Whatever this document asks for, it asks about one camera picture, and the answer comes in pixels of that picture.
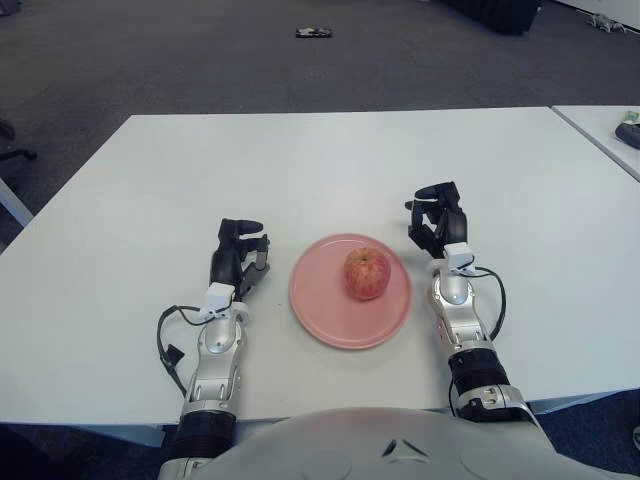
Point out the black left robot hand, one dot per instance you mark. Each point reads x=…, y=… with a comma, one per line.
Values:
x=224, y=262

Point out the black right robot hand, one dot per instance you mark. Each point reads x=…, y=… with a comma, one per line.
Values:
x=455, y=225

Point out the red apple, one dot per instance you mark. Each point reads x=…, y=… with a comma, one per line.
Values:
x=366, y=275

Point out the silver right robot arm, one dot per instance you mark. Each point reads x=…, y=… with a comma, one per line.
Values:
x=460, y=320

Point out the pink round plate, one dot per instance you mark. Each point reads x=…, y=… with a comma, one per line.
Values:
x=320, y=310

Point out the dark grey handheld controller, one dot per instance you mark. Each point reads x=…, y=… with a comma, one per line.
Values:
x=630, y=134

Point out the small green packet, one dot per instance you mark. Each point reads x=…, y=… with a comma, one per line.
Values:
x=632, y=116

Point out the black box furniture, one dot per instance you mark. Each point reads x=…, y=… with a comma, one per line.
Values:
x=487, y=15

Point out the white table leg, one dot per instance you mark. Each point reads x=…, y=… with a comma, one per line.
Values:
x=12, y=202

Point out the grey robot torso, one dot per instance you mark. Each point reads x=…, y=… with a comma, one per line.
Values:
x=350, y=450

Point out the small dark flat floor object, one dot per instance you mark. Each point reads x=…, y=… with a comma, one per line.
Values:
x=314, y=33

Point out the black office chair base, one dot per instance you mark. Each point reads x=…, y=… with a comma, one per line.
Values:
x=10, y=150

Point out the grey object on floor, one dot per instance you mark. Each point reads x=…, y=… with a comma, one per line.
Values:
x=604, y=22

